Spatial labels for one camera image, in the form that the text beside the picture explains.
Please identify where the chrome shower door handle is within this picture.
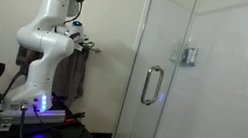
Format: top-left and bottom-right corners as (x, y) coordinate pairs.
(139, 63), (166, 108)

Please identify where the black clamp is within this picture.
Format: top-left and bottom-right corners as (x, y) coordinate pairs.
(50, 91), (71, 105)

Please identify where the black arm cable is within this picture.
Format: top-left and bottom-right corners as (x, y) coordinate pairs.
(62, 0), (84, 28)

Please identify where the red-handled tool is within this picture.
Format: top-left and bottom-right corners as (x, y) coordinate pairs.
(63, 108), (87, 127)

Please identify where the grey-brown towel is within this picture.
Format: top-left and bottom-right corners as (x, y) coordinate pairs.
(50, 45), (91, 106)

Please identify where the metal towel rail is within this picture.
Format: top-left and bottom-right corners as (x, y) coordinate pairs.
(80, 45), (103, 55)

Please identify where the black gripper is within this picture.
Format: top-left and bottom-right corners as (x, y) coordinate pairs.
(79, 39), (96, 54)

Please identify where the brown towel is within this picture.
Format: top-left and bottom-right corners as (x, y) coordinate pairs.
(14, 44), (39, 70)

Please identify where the fixed glass shower panel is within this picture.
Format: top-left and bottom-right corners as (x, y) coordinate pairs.
(149, 0), (248, 138)

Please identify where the shower shelf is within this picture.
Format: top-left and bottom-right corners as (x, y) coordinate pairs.
(169, 58), (197, 69)

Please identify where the white tube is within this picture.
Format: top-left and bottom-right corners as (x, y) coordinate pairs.
(186, 45), (200, 67)

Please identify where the cable with grey connector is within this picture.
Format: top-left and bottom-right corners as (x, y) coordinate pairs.
(15, 100), (31, 138)

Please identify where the thin black base cable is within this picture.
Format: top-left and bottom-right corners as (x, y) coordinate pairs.
(28, 103), (72, 136)

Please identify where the glass shower door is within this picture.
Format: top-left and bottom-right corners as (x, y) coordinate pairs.
(112, 0), (199, 138)

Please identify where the black power cable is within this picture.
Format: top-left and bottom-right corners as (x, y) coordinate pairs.
(0, 59), (31, 132)

